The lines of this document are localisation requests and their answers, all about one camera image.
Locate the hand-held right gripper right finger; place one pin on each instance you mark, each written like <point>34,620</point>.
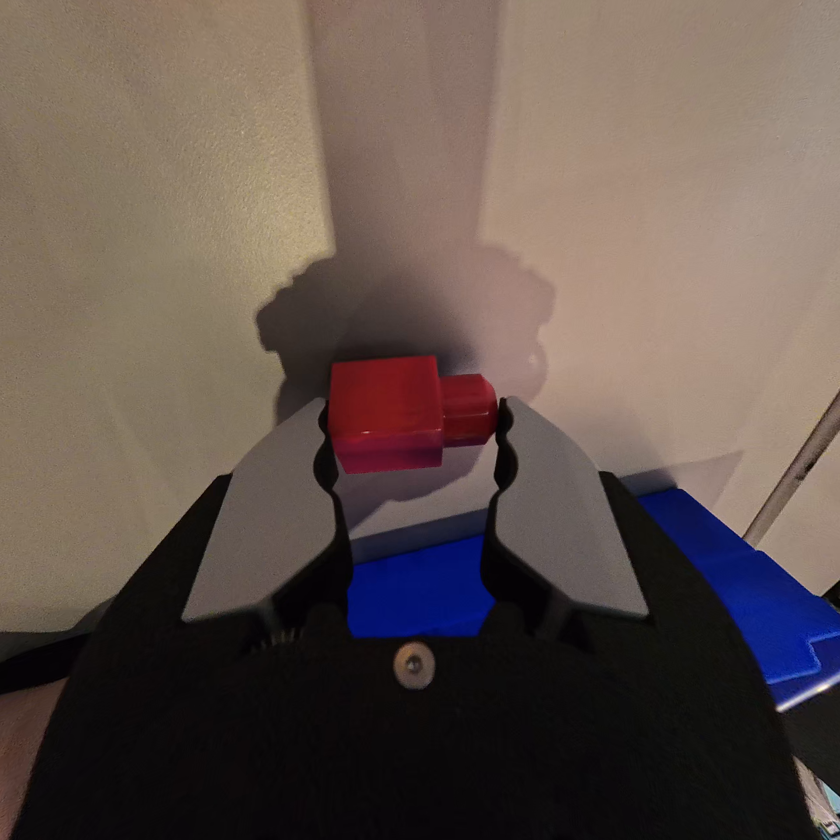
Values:
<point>564,525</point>

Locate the red mega block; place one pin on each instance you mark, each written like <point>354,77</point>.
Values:
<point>387,407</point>

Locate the blue plastic bin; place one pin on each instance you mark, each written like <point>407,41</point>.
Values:
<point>722,577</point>

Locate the grey metal pole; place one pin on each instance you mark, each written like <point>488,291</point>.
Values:
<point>794,466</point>

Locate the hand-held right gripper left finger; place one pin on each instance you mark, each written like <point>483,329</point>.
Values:
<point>262,525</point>

